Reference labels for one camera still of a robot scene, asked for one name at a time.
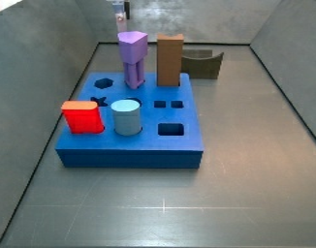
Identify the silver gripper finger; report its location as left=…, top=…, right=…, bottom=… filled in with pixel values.
left=106, top=0, right=130, bottom=32

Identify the purple pentagon-top peg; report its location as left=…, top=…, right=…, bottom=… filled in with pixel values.
left=118, top=31, right=147, bottom=89

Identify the brown notched tall block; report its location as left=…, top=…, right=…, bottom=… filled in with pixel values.
left=156, top=34, right=183, bottom=86

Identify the dark grey curved holder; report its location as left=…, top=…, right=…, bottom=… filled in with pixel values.
left=181, top=49, right=223, bottom=79

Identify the light blue cylinder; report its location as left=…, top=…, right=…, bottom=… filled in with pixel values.
left=111, top=99, right=140, bottom=136

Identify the red rounded block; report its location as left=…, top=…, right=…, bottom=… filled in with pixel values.
left=60, top=101, right=104, bottom=134

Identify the blue shape-sorter base block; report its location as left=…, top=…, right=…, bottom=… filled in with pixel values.
left=55, top=72, right=203, bottom=169

